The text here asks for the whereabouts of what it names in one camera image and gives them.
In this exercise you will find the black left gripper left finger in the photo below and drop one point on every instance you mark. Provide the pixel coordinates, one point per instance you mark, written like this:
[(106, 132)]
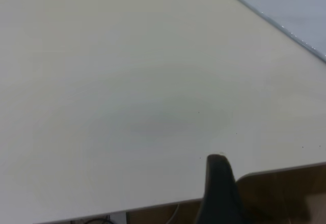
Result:
[(211, 196)]

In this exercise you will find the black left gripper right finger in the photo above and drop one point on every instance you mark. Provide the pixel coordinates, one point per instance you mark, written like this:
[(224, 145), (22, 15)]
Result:
[(230, 198)]

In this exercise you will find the clear plastic zip bag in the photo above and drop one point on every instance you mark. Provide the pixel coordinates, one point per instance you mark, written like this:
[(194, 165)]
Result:
[(293, 0)]

